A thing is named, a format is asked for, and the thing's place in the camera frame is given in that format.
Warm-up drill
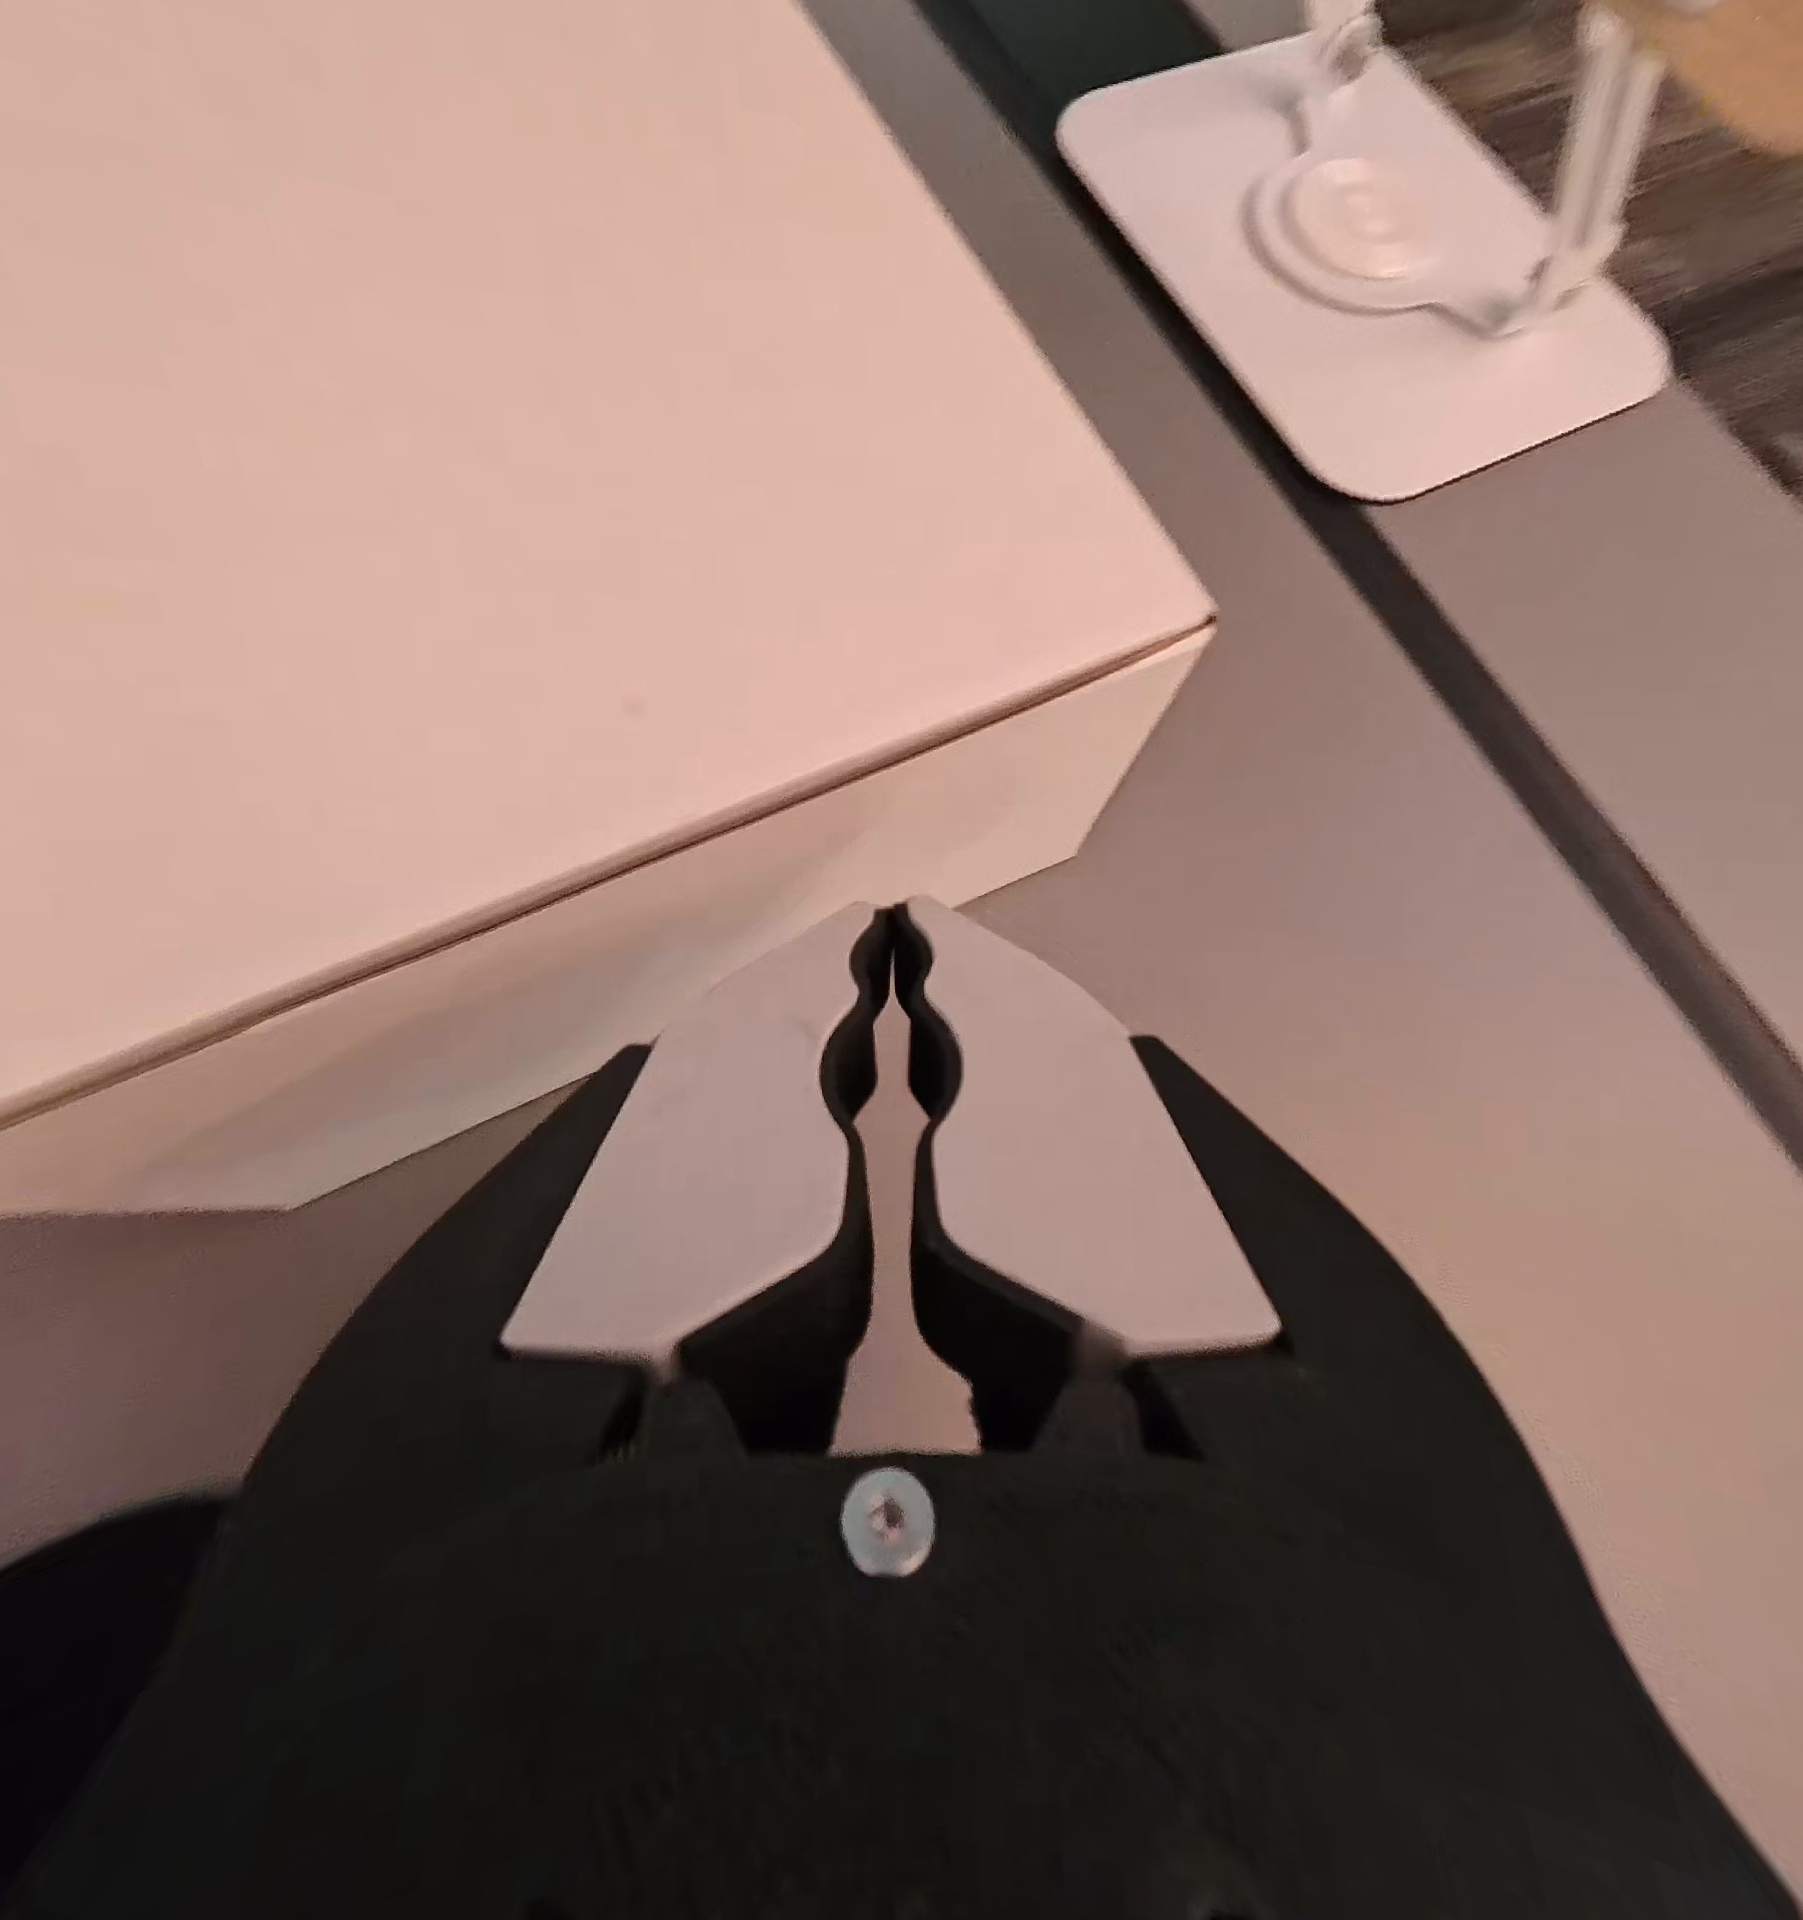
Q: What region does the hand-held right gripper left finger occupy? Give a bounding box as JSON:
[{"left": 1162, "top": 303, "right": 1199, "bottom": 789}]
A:
[{"left": 499, "top": 902, "right": 901, "bottom": 1368}]

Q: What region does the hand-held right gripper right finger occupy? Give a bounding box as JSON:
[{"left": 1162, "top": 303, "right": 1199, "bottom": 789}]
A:
[{"left": 893, "top": 894, "right": 1284, "bottom": 1363}]

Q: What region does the white cardboard box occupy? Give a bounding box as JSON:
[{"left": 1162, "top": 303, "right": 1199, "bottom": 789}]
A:
[{"left": 0, "top": 0, "right": 1223, "bottom": 1218}]

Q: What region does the white desk stand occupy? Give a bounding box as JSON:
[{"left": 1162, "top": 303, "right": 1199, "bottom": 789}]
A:
[{"left": 1057, "top": 0, "right": 1674, "bottom": 504}]

